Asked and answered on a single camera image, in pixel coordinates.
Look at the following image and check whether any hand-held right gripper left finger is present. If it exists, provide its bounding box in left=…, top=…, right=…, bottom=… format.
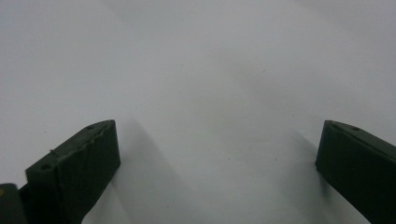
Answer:
left=19, top=119, right=121, bottom=224

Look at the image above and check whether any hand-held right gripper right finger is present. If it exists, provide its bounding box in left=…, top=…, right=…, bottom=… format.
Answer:
left=315, top=119, right=396, bottom=224

